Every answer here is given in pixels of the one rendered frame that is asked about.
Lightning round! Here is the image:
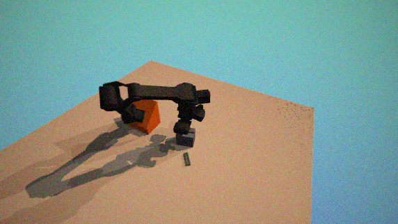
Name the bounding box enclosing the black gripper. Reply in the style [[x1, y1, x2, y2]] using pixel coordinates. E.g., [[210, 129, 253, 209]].
[[173, 105, 192, 135]]

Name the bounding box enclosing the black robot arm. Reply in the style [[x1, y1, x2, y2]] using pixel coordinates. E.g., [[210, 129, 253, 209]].
[[99, 81, 211, 124]]

